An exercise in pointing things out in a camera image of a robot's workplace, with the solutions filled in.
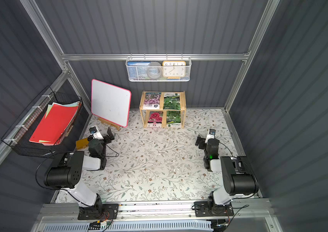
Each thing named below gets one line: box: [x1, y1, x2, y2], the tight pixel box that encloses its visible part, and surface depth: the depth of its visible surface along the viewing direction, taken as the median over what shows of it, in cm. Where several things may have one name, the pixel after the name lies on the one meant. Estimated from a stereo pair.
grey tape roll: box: [146, 61, 163, 80], surface depth 90 cm
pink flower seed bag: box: [147, 111, 164, 129], surface depth 114 cm
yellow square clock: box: [162, 60, 187, 79], surface depth 90 cm
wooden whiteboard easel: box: [97, 117, 121, 131], surface depth 111 cm
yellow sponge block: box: [75, 137, 90, 151], surface depth 101 cm
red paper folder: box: [29, 101, 81, 146], surface depth 74 cm
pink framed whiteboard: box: [90, 78, 132, 128], surface depth 104 cm
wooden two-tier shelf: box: [139, 89, 187, 130], surface depth 98 cm
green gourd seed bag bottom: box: [166, 110, 182, 128], surface depth 114 cm
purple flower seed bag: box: [143, 91, 162, 110], surface depth 98 cm
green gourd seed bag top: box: [163, 92, 181, 111], surface depth 98 cm
